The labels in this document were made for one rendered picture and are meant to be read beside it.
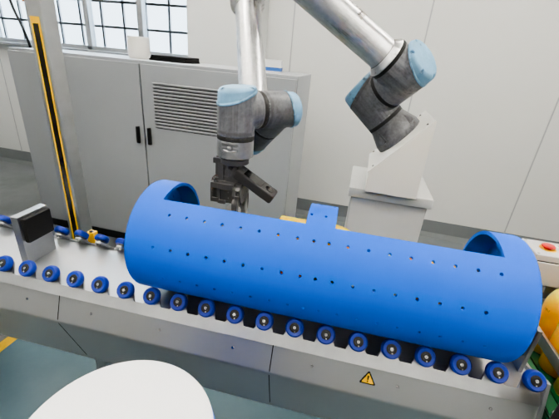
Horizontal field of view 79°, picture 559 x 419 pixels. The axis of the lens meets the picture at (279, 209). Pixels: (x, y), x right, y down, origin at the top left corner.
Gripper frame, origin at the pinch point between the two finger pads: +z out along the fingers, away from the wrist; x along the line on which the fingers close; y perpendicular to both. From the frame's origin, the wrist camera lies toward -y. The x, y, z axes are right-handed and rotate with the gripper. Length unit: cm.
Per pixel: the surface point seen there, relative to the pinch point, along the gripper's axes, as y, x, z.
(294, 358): -20.7, 18.2, 22.5
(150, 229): 15.5, 17.6, -5.8
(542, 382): -73, 17, 14
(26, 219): 60, 9, 4
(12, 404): 105, 0, 111
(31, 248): 61, 9, 14
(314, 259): -21.8, 17.7, -5.8
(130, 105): 127, -140, -3
